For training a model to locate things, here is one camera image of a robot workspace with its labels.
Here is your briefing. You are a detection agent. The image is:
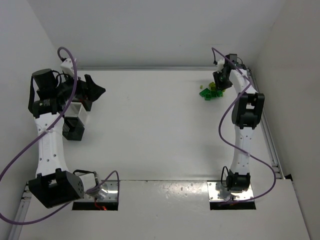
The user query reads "dark green lego plate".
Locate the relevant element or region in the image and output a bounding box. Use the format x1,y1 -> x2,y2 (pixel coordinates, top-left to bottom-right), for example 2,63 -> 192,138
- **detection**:
199,88 -> 211,98

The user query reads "metal base plate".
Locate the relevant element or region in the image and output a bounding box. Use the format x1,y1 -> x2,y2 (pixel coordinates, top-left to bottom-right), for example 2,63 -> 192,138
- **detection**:
84,180 -> 118,203
207,181 -> 254,203

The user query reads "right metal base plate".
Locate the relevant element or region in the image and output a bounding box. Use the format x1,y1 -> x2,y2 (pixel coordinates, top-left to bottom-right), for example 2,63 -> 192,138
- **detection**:
207,181 -> 254,203

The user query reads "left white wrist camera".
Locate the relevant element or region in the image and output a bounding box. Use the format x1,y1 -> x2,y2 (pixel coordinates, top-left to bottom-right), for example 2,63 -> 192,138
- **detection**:
60,58 -> 77,78

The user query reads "yellow-green lego brick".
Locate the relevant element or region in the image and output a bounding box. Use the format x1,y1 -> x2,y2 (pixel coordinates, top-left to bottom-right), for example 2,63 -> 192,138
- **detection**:
208,82 -> 216,91

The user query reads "black slotted container far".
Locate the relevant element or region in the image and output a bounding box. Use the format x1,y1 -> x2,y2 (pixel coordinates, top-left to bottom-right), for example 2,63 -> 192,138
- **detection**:
72,96 -> 93,112

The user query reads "white slotted container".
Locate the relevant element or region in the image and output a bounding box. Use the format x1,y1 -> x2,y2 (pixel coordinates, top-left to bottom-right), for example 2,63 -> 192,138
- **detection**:
64,102 -> 89,126

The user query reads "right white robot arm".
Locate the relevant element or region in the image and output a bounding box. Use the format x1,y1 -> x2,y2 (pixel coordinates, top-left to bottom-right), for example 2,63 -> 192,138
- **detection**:
213,53 -> 265,192

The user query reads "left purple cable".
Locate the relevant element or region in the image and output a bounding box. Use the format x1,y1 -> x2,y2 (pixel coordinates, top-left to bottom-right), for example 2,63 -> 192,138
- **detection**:
0,46 -> 119,225

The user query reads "green lego brick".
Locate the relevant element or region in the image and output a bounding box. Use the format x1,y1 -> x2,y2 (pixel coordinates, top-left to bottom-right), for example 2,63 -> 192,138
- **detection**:
204,90 -> 224,101

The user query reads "black slotted container near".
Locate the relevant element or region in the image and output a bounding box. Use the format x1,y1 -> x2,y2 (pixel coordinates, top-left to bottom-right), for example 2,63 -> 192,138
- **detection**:
62,117 -> 85,141

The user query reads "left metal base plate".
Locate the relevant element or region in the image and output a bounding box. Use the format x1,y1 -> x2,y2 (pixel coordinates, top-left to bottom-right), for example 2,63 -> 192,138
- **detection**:
84,180 -> 118,203

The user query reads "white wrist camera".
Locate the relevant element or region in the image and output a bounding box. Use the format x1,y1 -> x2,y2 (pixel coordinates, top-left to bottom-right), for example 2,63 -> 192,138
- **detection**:
60,58 -> 77,78
216,59 -> 225,72

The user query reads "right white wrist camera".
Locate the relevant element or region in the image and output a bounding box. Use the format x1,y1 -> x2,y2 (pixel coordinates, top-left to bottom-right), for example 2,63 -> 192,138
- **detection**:
216,59 -> 225,72

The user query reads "black slotted container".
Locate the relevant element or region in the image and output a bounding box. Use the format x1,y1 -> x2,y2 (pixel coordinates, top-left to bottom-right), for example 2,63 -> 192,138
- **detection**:
72,96 -> 93,112
62,117 -> 85,141

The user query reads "purple cable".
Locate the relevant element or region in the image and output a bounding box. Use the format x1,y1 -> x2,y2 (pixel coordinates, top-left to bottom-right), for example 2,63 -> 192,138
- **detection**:
211,47 -> 277,204
0,46 -> 119,225

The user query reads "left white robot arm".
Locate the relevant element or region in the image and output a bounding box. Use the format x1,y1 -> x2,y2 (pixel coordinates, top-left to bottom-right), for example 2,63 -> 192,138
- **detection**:
28,68 -> 106,209

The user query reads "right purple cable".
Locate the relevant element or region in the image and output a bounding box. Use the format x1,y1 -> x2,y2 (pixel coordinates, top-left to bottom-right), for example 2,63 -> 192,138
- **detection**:
211,47 -> 277,204

